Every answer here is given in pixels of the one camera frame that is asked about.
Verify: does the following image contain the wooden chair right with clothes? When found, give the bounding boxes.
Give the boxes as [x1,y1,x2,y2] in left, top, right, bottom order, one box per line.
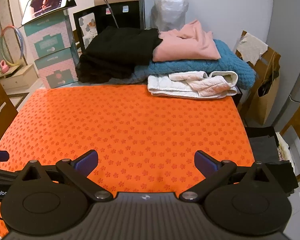
[245,106,300,195]

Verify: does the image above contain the black folded clothes pile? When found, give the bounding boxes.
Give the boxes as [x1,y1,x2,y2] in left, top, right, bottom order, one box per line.
[76,27,163,83]

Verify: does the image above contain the orange flower-pattern table mat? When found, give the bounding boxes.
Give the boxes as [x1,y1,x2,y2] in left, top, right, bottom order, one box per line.
[0,84,256,238]

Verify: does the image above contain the low white cabinet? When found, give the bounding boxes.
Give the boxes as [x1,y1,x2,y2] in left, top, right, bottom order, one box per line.
[0,64,38,90]

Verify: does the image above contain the white quilted jacket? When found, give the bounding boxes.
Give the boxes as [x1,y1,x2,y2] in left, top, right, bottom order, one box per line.
[147,71,238,100]

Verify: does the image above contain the pink kettlebell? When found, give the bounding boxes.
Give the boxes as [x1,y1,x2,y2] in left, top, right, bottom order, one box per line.
[0,60,10,74]

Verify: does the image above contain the lower teal pink carton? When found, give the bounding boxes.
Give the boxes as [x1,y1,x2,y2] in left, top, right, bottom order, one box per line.
[34,47,79,89]

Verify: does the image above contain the teal pink carton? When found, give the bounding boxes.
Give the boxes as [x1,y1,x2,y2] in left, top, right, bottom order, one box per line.
[34,47,79,89]
[24,10,74,60]

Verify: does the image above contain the teal knitted sweater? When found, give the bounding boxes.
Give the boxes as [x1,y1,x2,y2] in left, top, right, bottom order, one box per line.
[109,40,256,90]

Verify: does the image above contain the colourful hula hoop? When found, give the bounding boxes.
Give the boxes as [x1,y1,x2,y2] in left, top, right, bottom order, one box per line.
[0,25,26,67]

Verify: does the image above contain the brown paper bag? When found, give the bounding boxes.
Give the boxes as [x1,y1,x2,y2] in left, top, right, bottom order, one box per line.
[236,31,281,126]

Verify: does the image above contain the pink folded garment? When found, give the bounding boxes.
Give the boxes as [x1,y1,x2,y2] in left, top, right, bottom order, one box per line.
[153,20,221,62]

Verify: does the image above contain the silver refrigerator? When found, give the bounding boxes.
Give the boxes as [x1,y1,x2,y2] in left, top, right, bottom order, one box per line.
[272,42,300,133]

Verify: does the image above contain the upper teal pink carton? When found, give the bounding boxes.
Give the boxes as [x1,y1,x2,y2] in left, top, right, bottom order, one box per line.
[24,10,74,60]

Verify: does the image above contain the clear plastic bag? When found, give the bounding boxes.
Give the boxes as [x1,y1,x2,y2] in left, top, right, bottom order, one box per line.
[150,0,189,31]

